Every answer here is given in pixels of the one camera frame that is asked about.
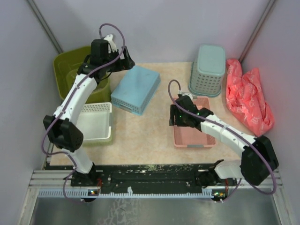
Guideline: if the right corner metal post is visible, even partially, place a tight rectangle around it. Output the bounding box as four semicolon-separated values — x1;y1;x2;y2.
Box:
239;0;277;63

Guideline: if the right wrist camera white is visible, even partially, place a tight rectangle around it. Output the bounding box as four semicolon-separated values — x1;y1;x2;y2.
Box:
178;92;193;100

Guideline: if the white perforated tray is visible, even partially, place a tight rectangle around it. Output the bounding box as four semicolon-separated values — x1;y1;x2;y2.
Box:
77;102;113;144

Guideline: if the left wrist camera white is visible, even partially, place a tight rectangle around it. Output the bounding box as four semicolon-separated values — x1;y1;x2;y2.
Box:
104;34;118;53

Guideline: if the white slotted cable duct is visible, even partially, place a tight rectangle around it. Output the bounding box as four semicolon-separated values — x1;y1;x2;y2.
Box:
37;188;215;199

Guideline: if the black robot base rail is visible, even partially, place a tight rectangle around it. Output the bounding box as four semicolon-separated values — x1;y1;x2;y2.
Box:
42;164;237;197

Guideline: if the light green shallow tray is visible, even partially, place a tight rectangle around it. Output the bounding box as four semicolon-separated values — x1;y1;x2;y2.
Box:
77;111;113;145

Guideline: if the blue shallow plastic tray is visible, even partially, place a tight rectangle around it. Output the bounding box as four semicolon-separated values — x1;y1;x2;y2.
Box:
111;65;161;116

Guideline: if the corner metal post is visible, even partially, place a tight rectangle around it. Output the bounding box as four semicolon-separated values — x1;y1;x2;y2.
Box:
239;0;277;63
26;0;64;54

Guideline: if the large teal perforated basket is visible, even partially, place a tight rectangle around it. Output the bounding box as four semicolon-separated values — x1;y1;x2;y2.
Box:
188;44;226;98

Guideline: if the left corner metal post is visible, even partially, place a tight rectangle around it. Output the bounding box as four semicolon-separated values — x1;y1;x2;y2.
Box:
26;0;64;54

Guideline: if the olive green plastic basket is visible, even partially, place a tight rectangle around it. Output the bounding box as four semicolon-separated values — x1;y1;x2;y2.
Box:
53;46;111;104

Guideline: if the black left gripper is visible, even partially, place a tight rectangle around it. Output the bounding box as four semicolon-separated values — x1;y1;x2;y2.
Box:
103;46;135;73

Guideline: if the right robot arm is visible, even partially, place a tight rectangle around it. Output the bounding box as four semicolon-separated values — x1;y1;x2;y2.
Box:
169;95;279;186

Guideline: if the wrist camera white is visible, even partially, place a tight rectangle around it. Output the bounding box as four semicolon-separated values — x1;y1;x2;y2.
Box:
178;92;193;100
104;34;118;53

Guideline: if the pink shallow plastic tray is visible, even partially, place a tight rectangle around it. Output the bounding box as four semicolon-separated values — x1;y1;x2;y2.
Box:
173;96;216;148

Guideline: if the aluminium frame rail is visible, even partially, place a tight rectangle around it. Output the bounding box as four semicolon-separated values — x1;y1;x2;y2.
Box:
28;170;71;189

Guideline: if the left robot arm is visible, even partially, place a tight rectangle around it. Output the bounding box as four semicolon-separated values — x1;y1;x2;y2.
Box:
43;38;135;186

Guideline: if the pink patterned plastic bag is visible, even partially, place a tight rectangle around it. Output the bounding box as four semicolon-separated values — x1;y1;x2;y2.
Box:
225;59;275;136

